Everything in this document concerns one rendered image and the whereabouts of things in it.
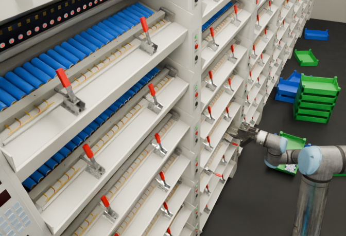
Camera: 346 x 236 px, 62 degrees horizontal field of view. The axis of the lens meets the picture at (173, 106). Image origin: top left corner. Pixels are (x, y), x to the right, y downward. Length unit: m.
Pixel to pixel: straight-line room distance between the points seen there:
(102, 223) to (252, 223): 1.47
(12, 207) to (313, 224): 1.22
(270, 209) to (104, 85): 1.82
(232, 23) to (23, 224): 1.15
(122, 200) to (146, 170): 0.13
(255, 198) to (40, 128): 1.91
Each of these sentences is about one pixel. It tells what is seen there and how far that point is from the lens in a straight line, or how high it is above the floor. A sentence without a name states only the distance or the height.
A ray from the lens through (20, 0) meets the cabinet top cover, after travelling 0.46.
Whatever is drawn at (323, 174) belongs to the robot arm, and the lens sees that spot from 1.32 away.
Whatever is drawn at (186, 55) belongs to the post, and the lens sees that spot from 0.94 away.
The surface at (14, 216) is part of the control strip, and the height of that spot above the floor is 1.45.
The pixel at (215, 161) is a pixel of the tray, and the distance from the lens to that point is 1.75.
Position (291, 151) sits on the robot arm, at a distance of 1.89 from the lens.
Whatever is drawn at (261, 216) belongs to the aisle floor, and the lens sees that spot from 2.23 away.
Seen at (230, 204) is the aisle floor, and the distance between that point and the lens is 2.24.
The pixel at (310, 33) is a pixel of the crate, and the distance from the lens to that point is 4.80.
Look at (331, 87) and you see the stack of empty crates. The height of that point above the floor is 0.32.
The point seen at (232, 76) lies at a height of 0.96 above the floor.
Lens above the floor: 1.86
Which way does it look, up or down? 38 degrees down
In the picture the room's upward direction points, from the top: 4 degrees counter-clockwise
